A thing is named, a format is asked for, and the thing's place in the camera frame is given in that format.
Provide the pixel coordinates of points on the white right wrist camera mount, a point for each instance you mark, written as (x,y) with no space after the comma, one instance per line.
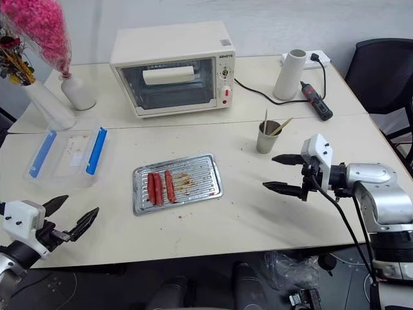
(319,150)

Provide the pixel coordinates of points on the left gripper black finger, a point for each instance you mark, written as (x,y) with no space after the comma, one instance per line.
(55,206)
(84,223)

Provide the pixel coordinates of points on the red sausage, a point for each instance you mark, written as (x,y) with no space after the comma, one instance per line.
(151,189)
(158,190)
(170,187)

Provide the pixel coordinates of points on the grey paper cup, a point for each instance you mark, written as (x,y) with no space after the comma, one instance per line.
(267,143)

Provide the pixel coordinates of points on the pink dried flower bouquet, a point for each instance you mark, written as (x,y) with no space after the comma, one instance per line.
(42,29)

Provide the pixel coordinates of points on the clear plastic bag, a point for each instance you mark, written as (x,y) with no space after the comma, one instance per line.
(292,271)

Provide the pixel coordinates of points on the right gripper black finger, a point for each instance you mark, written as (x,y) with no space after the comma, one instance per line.
(290,159)
(287,189)

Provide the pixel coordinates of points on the white power strip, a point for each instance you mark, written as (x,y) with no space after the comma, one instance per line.
(317,64)

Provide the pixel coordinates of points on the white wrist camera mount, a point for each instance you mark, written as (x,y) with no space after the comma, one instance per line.
(21,214)
(319,150)

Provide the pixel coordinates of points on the black mesh office chair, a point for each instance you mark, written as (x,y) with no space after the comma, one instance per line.
(384,80)

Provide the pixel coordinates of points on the black electric screwdriver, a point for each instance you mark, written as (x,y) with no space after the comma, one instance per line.
(317,103)

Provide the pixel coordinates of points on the clear container with blue clips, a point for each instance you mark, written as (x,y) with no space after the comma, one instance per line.
(95,151)

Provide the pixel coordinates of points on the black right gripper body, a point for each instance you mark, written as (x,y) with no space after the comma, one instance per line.
(314,179)

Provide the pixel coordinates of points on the silver ribbed baking tray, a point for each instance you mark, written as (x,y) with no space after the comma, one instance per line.
(200,174)

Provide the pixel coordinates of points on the tall white vase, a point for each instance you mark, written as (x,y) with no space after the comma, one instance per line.
(53,109)

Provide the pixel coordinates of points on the white bottle vase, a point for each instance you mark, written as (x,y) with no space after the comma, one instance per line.
(79,93)

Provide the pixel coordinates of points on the yellow and red dried flowers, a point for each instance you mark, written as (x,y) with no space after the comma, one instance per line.
(17,66)

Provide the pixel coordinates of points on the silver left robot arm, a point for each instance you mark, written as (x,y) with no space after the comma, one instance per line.
(16,253)

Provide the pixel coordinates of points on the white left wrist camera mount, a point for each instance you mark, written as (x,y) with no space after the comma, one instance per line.
(21,214)

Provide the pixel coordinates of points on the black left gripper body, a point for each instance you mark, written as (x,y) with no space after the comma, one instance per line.
(48,235)

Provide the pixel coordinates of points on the cream countertop toaster oven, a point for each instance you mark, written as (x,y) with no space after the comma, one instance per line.
(167,42)

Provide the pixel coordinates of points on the dark rounded shape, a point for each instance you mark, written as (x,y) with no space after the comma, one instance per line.
(172,294)
(250,287)

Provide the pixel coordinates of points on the white cylindrical ceramic vase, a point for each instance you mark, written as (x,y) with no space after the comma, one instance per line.
(288,77)

